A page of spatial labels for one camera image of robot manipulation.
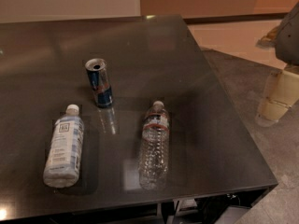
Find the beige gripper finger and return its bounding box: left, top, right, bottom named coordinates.
left=255, top=64, right=299, bottom=127

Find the clear plastic water bottle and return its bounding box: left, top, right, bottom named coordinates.
left=138, top=101, right=170, bottom=190

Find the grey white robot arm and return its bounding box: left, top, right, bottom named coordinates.
left=255, top=2, right=299, bottom=127

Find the white labelled plastic bottle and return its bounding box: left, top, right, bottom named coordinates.
left=43, top=105, right=84, bottom=189

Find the blue silver energy drink can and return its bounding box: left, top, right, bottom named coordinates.
left=85, top=58, right=113, bottom=108

